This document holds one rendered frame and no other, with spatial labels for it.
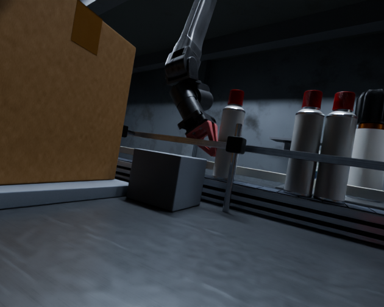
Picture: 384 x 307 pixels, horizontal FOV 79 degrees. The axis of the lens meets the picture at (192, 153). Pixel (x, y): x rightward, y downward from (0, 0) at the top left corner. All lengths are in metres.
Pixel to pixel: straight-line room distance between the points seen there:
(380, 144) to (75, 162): 0.71
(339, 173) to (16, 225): 0.47
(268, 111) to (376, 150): 3.50
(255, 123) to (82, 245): 4.09
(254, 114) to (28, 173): 4.07
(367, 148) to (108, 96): 0.64
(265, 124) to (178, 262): 3.99
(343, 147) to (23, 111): 0.50
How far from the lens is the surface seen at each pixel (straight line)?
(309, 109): 0.51
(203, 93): 0.66
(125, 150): 0.76
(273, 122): 4.12
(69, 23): 0.42
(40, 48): 0.39
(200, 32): 0.72
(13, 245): 0.25
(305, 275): 0.27
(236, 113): 0.53
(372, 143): 0.77
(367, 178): 0.76
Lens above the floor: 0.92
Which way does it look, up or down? level
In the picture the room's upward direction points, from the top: 9 degrees clockwise
